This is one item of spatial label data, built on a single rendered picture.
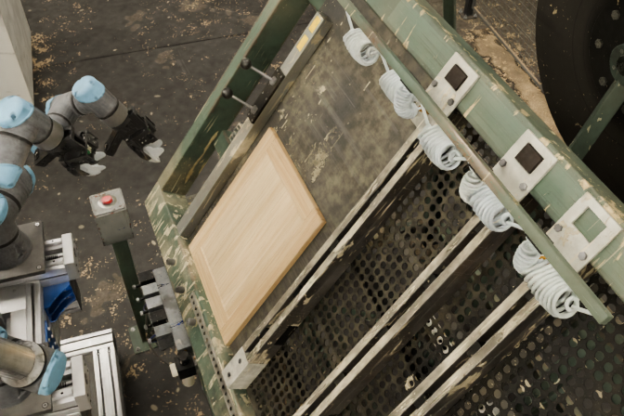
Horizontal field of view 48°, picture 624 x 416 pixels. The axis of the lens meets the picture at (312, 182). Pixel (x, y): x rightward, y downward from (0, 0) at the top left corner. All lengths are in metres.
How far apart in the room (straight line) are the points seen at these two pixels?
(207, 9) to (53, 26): 1.11
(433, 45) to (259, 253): 0.88
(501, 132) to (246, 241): 1.03
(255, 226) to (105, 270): 1.60
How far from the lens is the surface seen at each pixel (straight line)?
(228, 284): 2.34
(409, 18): 1.83
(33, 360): 1.93
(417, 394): 1.66
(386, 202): 1.79
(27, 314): 2.47
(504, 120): 1.56
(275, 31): 2.45
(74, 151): 1.79
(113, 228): 2.75
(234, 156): 2.40
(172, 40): 5.15
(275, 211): 2.19
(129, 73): 4.89
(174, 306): 2.61
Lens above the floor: 2.86
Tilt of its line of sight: 46 degrees down
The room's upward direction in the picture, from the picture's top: 1 degrees clockwise
